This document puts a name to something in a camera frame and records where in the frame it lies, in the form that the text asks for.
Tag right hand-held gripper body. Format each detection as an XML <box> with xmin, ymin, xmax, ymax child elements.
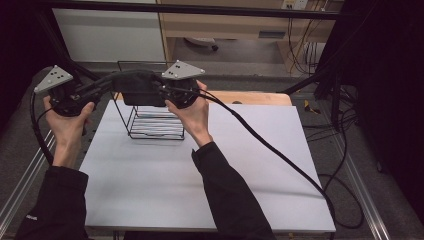
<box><xmin>161</xmin><ymin>59</ymin><xmax>206</xmax><ymax>110</ymax></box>

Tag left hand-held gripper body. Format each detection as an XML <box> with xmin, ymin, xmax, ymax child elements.
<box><xmin>33</xmin><ymin>64</ymin><xmax>102</xmax><ymax>118</ymax></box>

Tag black cloth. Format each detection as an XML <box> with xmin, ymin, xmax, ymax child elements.
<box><xmin>111</xmin><ymin>68</ymin><xmax>168</xmax><ymax>108</ymax></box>

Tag black wire rack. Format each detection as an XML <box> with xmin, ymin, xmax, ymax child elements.
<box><xmin>111</xmin><ymin>60</ymin><xmax>186</xmax><ymax>141</ymax></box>

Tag person's right hand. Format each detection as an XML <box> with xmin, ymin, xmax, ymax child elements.
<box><xmin>164</xmin><ymin>79</ymin><xmax>215</xmax><ymax>148</ymax></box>

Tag person's left hand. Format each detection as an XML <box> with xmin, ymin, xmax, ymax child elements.
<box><xmin>42</xmin><ymin>95</ymin><xmax>96</xmax><ymax>155</ymax></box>

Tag white cabinet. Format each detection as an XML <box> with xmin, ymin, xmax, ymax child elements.
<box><xmin>52</xmin><ymin>7</ymin><xmax>167</xmax><ymax>63</ymax></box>

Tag white chair base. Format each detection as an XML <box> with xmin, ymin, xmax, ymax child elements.
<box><xmin>184</xmin><ymin>36</ymin><xmax>220</xmax><ymax>52</ymax></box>

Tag wooden table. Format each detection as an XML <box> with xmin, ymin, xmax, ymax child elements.
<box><xmin>113</xmin><ymin>89</ymin><xmax>294</xmax><ymax>107</ymax></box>

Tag light wooden desk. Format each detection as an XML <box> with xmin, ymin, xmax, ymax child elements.
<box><xmin>156</xmin><ymin>0</ymin><xmax>345</xmax><ymax>73</ymax></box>

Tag white board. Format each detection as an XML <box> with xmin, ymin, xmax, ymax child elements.
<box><xmin>79</xmin><ymin>99</ymin><xmax>337</xmax><ymax>234</ymax></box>

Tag yellow black striped tape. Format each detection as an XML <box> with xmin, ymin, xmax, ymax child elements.
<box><xmin>303</xmin><ymin>99</ymin><xmax>321</xmax><ymax>115</ymax></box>

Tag white power strip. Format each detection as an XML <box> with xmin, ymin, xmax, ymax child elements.
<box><xmin>281</xmin><ymin>0</ymin><xmax>310</xmax><ymax>11</ymax></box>

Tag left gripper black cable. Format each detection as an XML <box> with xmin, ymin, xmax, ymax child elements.
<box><xmin>29</xmin><ymin>91</ymin><xmax>57</xmax><ymax>167</ymax></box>

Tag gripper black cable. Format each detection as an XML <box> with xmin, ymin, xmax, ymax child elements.
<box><xmin>197</xmin><ymin>89</ymin><xmax>365</xmax><ymax>232</ymax></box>
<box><xmin>29</xmin><ymin>91</ymin><xmax>57</xmax><ymax>167</ymax></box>

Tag black metal frame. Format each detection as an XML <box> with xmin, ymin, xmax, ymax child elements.
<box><xmin>33</xmin><ymin>0</ymin><xmax>359</xmax><ymax>125</ymax></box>

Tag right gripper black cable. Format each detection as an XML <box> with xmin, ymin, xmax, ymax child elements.
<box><xmin>197</xmin><ymin>89</ymin><xmax>365</xmax><ymax>232</ymax></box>

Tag aluminium rail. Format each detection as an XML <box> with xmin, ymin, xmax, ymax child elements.
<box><xmin>328</xmin><ymin>131</ymin><xmax>392</xmax><ymax>240</ymax></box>
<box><xmin>0</xmin><ymin>129</ymin><xmax>57</xmax><ymax>228</ymax></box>

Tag bundle of hanging cables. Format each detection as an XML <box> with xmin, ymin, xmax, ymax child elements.
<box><xmin>287</xmin><ymin>16</ymin><xmax>335</xmax><ymax>76</ymax></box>

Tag black floor cables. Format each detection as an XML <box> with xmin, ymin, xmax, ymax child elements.
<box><xmin>301</xmin><ymin>83</ymin><xmax>360</xmax><ymax>143</ymax></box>

